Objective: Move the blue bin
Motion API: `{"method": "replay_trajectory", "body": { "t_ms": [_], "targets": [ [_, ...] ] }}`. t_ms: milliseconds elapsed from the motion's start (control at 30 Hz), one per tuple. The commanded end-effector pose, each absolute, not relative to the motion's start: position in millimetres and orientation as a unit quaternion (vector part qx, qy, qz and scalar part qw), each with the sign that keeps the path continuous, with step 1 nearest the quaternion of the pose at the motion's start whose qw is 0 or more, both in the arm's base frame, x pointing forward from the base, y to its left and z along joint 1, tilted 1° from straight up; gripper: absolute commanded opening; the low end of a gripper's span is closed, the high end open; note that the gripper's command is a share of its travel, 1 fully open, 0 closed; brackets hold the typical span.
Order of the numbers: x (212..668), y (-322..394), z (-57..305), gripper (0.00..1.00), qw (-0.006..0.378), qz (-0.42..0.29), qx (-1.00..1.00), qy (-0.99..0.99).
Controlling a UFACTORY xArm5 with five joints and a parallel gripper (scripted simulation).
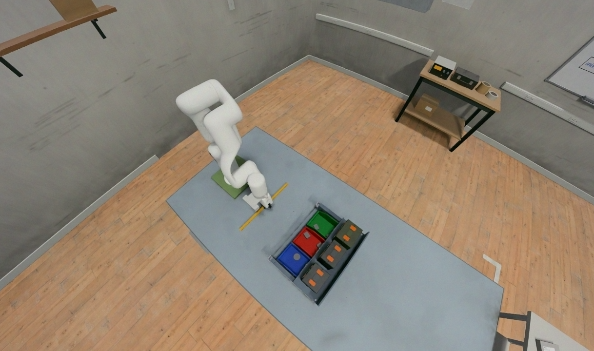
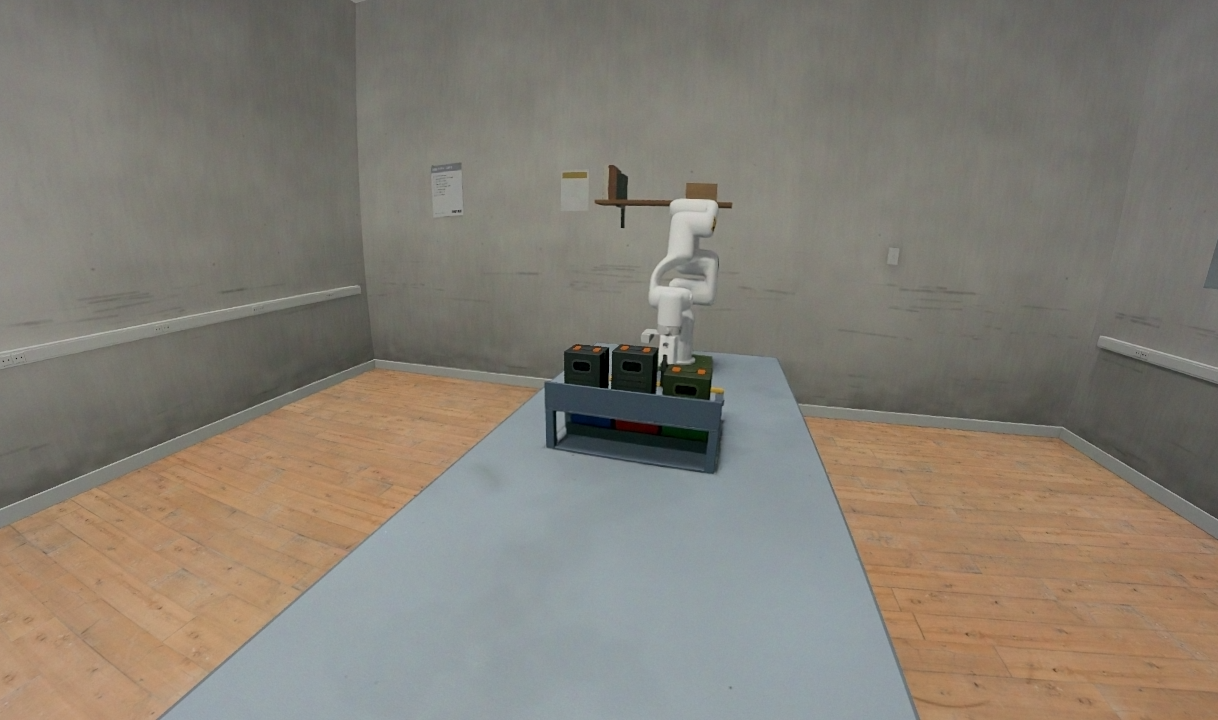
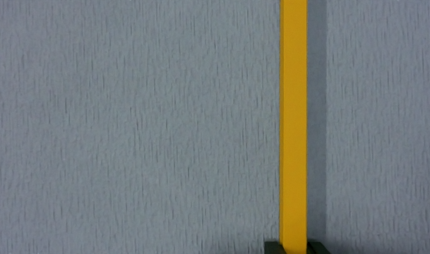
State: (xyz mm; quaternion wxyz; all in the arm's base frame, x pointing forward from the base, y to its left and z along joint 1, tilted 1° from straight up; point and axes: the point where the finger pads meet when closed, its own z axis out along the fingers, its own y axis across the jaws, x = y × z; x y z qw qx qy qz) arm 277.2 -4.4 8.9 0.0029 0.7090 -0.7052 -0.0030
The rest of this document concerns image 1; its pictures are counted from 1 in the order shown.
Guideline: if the green open bin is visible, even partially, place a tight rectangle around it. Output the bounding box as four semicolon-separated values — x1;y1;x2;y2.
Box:
306;211;338;240

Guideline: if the red open bin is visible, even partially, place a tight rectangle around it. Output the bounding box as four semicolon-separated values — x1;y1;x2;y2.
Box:
293;227;325;258

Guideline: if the blue bin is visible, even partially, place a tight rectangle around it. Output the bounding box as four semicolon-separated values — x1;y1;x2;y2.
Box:
277;243;311;277

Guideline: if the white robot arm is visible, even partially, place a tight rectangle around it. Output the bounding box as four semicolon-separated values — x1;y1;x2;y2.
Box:
176;79;268;211

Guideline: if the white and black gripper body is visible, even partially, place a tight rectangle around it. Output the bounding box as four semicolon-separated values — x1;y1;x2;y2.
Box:
260;193;273;208

